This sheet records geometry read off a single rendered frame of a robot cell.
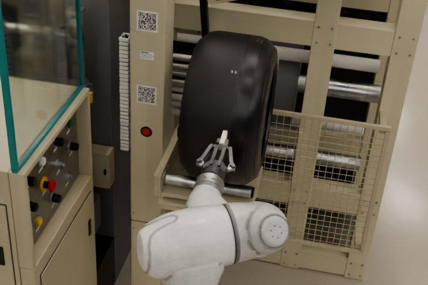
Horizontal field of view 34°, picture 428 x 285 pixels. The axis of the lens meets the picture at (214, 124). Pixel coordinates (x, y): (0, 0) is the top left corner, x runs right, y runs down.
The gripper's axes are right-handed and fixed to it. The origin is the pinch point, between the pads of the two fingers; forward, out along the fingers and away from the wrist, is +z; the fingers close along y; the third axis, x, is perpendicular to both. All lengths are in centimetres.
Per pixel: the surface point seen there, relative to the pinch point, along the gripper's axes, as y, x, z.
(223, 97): 2.5, -9.3, 10.7
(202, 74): 11.0, -13.7, 16.3
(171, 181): 21.0, 34.0, 11.1
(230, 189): -2.0, 33.5, 11.4
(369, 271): -68, 134, 70
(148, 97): 32.1, 4.6, 22.9
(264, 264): -15, 132, 62
